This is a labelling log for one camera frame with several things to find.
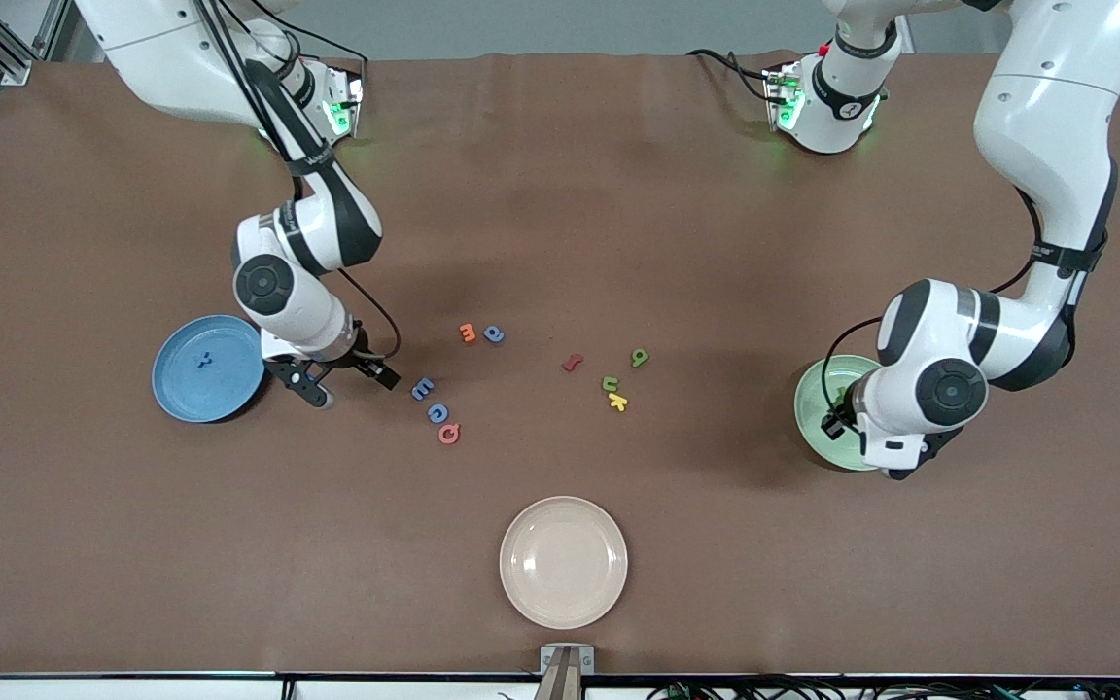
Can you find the green plate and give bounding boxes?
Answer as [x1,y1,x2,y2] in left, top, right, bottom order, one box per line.
[793,354,887,473]

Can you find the blue plate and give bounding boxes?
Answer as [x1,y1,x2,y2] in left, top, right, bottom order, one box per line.
[152,314,269,425]

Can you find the brown table cover mat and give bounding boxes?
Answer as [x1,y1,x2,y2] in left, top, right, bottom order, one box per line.
[0,49,1120,677]

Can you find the cream plate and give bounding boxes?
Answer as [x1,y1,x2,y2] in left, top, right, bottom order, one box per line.
[499,496,629,630]

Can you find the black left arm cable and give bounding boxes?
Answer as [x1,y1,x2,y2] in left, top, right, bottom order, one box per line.
[821,185,1047,419]

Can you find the black base cable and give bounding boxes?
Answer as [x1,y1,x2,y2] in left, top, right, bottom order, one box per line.
[254,10,371,71]
[686,49,781,103]

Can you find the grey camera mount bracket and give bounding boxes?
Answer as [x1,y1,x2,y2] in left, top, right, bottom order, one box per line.
[536,644,597,700]

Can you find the white table edge rail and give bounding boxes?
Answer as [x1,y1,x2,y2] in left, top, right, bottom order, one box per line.
[0,673,1120,700]

